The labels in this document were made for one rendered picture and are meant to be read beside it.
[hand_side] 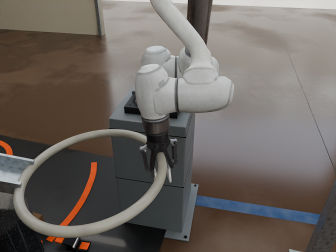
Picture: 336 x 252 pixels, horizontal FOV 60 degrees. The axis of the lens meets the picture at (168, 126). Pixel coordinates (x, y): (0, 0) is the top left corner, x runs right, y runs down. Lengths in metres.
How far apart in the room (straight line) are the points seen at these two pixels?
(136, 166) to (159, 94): 0.85
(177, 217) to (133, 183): 0.34
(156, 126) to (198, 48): 0.26
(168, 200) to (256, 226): 0.64
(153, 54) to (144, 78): 0.61
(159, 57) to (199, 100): 0.64
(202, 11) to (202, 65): 0.43
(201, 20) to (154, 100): 0.54
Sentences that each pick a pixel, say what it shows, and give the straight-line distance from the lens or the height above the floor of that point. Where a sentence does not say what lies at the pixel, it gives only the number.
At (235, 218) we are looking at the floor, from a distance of 2.08.
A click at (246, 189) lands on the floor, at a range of 2.28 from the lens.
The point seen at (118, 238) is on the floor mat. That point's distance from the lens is 1.94.
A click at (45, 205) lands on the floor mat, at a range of 2.25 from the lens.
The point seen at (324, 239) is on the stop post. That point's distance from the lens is 1.72.
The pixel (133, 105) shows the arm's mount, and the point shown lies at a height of 0.84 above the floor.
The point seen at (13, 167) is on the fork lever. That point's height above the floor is 0.90.
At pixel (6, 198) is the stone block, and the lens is 1.42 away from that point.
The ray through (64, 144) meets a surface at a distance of 1.17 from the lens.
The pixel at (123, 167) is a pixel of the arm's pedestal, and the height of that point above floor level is 0.49.
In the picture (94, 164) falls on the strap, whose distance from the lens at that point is 2.46.
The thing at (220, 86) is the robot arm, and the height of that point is 1.22.
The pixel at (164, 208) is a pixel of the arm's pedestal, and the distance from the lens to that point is 1.81.
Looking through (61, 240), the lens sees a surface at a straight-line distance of 1.95.
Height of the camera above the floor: 1.56
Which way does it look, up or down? 33 degrees down
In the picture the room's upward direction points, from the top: straight up
